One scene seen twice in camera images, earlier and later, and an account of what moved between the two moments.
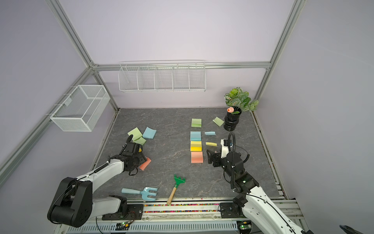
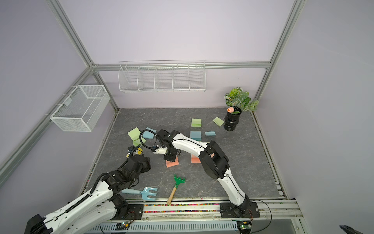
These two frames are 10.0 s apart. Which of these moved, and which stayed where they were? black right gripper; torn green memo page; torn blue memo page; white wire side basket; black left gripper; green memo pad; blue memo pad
Moved: black right gripper; black left gripper
Stayed: green memo pad; torn green memo page; white wire side basket; torn blue memo page; blue memo pad
